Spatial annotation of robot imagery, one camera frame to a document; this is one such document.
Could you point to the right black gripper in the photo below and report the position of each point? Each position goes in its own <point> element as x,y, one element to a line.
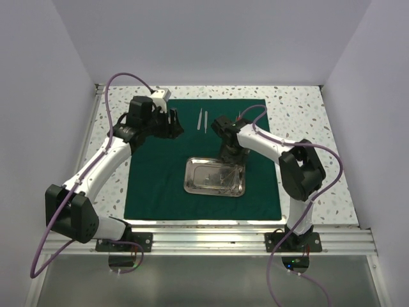
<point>238,159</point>

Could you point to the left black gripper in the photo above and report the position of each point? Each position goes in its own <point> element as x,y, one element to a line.
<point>171,130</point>

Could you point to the steel scalpel handle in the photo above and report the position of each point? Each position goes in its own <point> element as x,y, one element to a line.
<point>199,119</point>

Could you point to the steel forceps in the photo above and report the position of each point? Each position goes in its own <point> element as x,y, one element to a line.
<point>229,176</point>

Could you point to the steel tweezers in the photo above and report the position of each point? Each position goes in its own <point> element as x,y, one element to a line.
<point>205,121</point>

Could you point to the steel instrument tray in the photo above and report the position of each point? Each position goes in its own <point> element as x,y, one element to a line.
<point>205,172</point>

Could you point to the dark green surgical cloth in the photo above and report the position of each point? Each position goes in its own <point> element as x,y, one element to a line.
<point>157,169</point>

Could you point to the steel needle holder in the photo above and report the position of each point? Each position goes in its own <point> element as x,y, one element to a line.
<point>212,191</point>

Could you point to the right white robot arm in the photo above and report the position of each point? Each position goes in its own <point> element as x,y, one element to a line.
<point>301,170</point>

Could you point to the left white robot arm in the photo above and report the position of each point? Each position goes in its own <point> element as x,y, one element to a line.
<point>69,207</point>

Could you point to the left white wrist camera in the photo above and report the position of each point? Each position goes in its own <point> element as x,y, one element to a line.
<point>160,98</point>

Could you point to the aluminium mounting rail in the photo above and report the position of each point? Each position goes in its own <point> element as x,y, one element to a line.
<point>249,240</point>

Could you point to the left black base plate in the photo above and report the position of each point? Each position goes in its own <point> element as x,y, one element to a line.
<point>136,241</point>

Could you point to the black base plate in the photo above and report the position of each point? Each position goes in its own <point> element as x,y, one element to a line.
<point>293,244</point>
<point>136,241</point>

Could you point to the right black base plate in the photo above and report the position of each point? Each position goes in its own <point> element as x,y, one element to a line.
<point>293,244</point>

